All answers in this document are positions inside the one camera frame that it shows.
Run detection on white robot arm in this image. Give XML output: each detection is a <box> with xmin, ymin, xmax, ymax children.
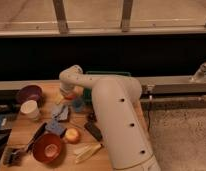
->
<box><xmin>59</xmin><ymin>65</ymin><xmax>161</xmax><ymax>171</ymax></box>

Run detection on white plastic cup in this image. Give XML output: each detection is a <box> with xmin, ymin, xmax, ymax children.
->
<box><xmin>20</xmin><ymin>100</ymin><xmax>40</xmax><ymax>121</ymax></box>

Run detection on green plastic tray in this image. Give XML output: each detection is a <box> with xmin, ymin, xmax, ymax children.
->
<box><xmin>82</xmin><ymin>71</ymin><xmax>131</xmax><ymax>105</ymax></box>

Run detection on black rectangular block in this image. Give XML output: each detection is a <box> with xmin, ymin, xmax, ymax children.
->
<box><xmin>84</xmin><ymin>122</ymin><xmax>102</xmax><ymax>141</ymax></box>

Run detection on purple bowl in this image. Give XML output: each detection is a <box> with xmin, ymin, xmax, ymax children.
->
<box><xmin>16</xmin><ymin>85</ymin><xmax>43</xmax><ymax>104</ymax></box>

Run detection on red yellow apple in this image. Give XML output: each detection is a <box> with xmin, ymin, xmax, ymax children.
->
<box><xmin>65</xmin><ymin>128</ymin><xmax>81</xmax><ymax>144</ymax></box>

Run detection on yellow corn cob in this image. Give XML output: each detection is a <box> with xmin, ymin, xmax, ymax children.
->
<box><xmin>74</xmin><ymin>144</ymin><xmax>102</xmax><ymax>164</ymax></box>

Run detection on dark purple grapes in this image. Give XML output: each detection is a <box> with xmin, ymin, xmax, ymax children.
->
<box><xmin>87</xmin><ymin>112</ymin><xmax>97</xmax><ymax>122</ymax></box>

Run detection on red orange bowl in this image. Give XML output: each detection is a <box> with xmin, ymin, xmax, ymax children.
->
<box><xmin>32</xmin><ymin>133</ymin><xmax>63</xmax><ymax>164</ymax></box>

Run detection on blue sponge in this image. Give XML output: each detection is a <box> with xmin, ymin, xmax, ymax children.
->
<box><xmin>45</xmin><ymin>120</ymin><xmax>65</xmax><ymax>136</ymax></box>

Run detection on blue grey cloth piece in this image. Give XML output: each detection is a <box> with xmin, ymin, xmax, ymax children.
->
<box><xmin>51</xmin><ymin>104</ymin><xmax>69</xmax><ymax>121</ymax></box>

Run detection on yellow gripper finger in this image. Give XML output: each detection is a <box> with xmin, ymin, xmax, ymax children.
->
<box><xmin>55</xmin><ymin>94</ymin><xmax>64</xmax><ymax>105</ymax></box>

